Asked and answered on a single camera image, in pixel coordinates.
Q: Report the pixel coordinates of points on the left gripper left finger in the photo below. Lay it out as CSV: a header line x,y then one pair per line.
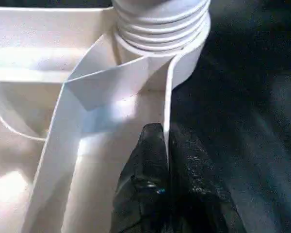
x,y
143,189

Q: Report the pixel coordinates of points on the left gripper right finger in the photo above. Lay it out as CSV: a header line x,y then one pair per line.
x,y
199,194

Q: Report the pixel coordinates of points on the white plastic table top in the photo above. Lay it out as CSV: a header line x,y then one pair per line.
x,y
48,121

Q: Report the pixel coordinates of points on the white plastic table leg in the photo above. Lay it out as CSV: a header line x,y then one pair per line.
x,y
160,24

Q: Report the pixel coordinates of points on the black table mat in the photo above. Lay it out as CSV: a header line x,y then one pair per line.
x,y
252,121

